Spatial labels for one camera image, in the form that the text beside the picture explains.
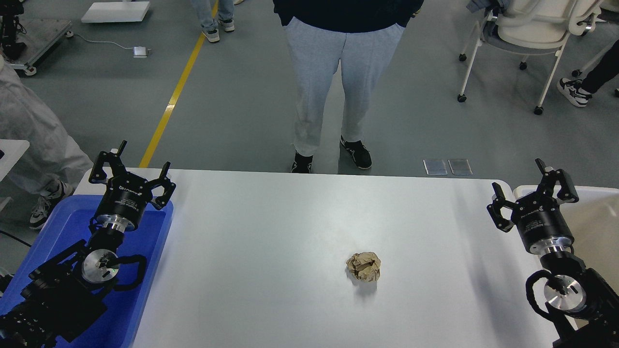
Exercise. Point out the white office chair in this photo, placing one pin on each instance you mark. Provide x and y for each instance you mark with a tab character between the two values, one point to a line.
527	28

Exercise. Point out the white side table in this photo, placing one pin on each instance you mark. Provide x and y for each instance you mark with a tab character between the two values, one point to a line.
13	150

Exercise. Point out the metal floor plate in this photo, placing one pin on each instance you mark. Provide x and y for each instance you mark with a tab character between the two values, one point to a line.
435	167
460	166

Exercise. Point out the grey wheeled cart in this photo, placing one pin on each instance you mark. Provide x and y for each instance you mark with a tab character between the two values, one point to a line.
24	42

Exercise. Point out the person in white coverall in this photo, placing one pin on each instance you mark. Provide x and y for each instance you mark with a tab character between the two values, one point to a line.
54	164

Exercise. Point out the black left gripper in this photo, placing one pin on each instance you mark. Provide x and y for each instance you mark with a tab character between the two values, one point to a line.
123	200

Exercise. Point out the white flat board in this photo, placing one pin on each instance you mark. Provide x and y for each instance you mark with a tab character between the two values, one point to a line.
116	12

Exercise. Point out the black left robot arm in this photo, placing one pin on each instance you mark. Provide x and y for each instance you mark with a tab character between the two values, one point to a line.
89	274

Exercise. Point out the white plastic bin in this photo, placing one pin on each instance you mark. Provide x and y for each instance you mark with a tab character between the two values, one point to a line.
594	223

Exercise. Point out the seated person leg and sneaker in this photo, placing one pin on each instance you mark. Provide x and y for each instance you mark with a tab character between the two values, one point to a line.
579	91

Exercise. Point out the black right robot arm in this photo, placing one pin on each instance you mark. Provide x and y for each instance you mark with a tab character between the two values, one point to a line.
575	298

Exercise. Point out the metal floor plate right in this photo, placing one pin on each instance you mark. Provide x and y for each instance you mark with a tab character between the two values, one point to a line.
460	166

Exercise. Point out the brown paper ball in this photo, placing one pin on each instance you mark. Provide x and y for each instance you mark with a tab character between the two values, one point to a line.
365	266

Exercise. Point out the person in jeans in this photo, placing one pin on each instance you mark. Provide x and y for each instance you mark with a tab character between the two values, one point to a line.
210	23

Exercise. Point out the grey power adapter with cable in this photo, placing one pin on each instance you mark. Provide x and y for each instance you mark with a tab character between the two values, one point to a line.
136	51

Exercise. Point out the metal floor plate left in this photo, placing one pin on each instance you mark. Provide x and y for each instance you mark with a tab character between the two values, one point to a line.
435	167

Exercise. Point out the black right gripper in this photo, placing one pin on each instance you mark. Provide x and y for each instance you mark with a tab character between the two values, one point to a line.
541	225

